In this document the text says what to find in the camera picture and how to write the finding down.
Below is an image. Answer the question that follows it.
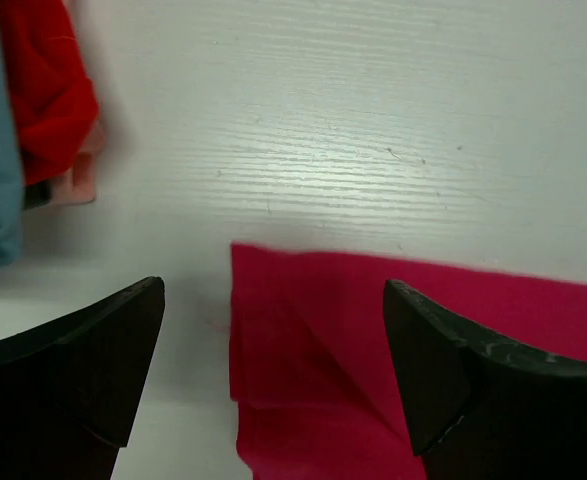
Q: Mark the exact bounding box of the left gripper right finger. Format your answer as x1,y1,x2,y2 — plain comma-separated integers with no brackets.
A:
383,280,587,479

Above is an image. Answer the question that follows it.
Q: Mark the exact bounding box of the crimson red t shirt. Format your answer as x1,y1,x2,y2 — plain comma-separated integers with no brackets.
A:
229,244,587,479

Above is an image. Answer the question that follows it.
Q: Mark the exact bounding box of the peach folded t shirt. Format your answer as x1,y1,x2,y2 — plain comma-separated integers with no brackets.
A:
49,120,106,205

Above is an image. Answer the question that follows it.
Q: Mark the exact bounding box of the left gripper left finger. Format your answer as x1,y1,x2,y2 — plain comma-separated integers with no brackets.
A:
0,276,165,479

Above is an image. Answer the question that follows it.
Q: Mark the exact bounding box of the red folded t shirt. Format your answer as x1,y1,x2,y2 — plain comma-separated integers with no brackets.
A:
0,0,99,185

